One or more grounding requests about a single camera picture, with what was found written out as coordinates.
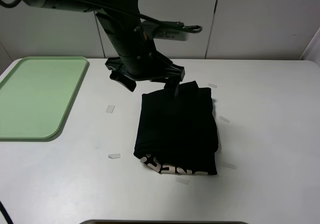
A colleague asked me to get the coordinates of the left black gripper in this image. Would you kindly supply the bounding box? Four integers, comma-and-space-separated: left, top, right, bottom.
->
105, 47, 185, 97

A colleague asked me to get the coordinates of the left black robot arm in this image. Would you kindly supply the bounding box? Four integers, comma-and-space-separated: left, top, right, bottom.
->
0, 0, 191, 94

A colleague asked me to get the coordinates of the black short sleeve t-shirt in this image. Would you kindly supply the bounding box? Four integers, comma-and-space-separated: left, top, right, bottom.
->
133, 81, 219, 176

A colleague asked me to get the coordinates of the light green plastic tray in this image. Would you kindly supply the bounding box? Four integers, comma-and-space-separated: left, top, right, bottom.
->
0, 57, 89, 141

